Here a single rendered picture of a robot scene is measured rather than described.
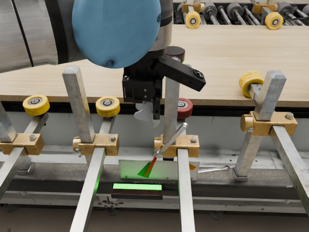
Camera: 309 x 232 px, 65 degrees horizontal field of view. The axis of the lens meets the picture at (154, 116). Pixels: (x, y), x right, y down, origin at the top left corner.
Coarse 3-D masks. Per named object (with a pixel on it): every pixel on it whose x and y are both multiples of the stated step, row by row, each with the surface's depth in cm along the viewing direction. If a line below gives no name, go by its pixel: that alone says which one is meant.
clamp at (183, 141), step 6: (156, 138) 74; (162, 138) 74; (180, 138) 74; (186, 138) 74; (156, 144) 73; (162, 144) 72; (174, 144) 72; (180, 144) 72; (186, 144) 72; (192, 144) 72; (198, 144) 72; (168, 150) 73; (174, 150) 73; (192, 150) 73; (198, 150) 73; (168, 156) 75; (174, 156) 75; (192, 156) 74
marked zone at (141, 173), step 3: (150, 162) 77; (147, 165) 78; (153, 165) 78; (144, 168) 79; (141, 171) 80; (144, 171) 80; (150, 171) 80; (138, 174) 81; (141, 174) 81; (147, 174) 81; (147, 177) 82
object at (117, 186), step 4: (116, 184) 81; (120, 184) 81; (124, 184) 81; (128, 184) 81; (132, 184) 81; (136, 184) 81; (116, 188) 80; (120, 188) 80; (124, 188) 80; (128, 188) 80; (132, 188) 80; (136, 188) 80; (140, 188) 80; (144, 188) 80; (148, 188) 80; (152, 188) 80; (156, 188) 80; (160, 188) 80
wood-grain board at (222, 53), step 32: (192, 32) 132; (224, 32) 132; (256, 32) 132; (288, 32) 132; (64, 64) 104; (192, 64) 104; (224, 64) 104; (256, 64) 104; (288, 64) 104; (0, 96) 87; (64, 96) 86; (96, 96) 86; (192, 96) 86; (224, 96) 86; (288, 96) 86
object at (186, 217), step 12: (180, 120) 82; (180, 156) 70; (180, 168) 67; (180, 180) 64; (180, 192) 61; (180, 204) 59; (192, 204) 58; (180, 216) 58; (192, 216) 56; (180, 228) 57; (192, 228) 54
